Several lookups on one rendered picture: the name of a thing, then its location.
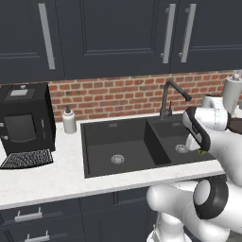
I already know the white soap dispenser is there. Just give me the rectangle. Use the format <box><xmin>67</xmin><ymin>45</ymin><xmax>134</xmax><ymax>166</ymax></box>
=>
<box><xmin>61</xmin><ymin>104</ymin><xmax>78</xmax><ymax>135</ymax></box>

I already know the dark brown pan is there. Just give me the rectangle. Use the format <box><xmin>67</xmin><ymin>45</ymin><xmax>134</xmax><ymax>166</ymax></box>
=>
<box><xmin>226</xmin><ymin>117</ymin><xmax>242</xmax><ymax>134</ymax></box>

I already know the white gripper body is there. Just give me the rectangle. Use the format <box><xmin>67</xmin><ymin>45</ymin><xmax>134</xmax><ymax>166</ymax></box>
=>
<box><xmin>184</xmin><ymin>133</ymin><xmax>202</xmax><ymax>151</ymax></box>

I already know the dark base cupboard door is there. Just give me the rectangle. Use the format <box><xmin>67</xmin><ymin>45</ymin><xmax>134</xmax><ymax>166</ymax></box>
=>
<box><xmin>78</xmin><ymin>186</ymin><xmax>159</xmax><ymax>242</ymax></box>

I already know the black coffee machine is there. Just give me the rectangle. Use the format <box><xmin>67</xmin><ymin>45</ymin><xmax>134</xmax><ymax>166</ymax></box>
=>
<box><xmin>0</xmin><ymin>82</ymin><xmax>58</xmax><ymax>170</ymax></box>

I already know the black tap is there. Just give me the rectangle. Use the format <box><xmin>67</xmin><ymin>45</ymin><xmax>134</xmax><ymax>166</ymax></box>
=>
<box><xmin>159</xmin><ymin>79</ymin><xmax>193</xmax><ymax>121</ymax></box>

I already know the black double sink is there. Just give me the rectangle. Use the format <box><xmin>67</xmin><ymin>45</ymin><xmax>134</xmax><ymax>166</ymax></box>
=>
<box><xmin>79</xmin><ymin>112</ymin><xmax>222</xmax><ymax>180</ymax></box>

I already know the white paper towel roll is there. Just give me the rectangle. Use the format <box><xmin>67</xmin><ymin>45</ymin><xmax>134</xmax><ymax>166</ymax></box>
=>
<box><xmin>221</xmin><ymin>70</ymin><xmax>242</xmax><ymax>116</ymax></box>

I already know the dark drawer front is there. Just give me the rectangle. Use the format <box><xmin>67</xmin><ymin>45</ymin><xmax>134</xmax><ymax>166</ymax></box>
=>
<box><xmin>0</xmin><ymin>220</ymin><xmax>86</xmax><ymax>242</ymax></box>
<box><xmin>0</xmin><ymin>198</ymin><xmax>82</xmax><ymax>229</ymax></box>

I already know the dark wall cupboard door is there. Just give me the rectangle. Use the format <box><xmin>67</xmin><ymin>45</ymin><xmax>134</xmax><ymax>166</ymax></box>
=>
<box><xmin>169</xmin><ymin>0</ymin><xmax>242</xmax><ymax>75</ymax></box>
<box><xmin>55</xmin><ymin>0</ymin><xmax>178</xmax><ymax>81</ymax></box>
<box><xmin>0</xmin><ymin>0</ymin><xmax>66</xmax><ymax>83</ymax></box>

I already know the grey cupboard door handle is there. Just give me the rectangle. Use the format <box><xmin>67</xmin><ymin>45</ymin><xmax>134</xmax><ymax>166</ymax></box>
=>
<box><xmin>38</xmin><ymin>3</ymin><xmax>57</xmax><ymax>71</ymax></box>
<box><xmin>178</xmin><ymin>3</ymin><xmax>198</xmax><ymax>63</ymax></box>
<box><xmin>160</xmin><ymin>3</ymin><xmax>177</xmax><ymax>65</ymax></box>

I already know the grey drawer handle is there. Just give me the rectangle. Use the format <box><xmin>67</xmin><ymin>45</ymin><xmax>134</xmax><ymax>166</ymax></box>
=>
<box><xmin>13</xmin><ymin>207</ymin><xmax>43</xmax><ymax>223</ymax></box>
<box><xmin>24</xmin><ymin>230</ymin><xmax>51</xmax><ymax>242</ymax></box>

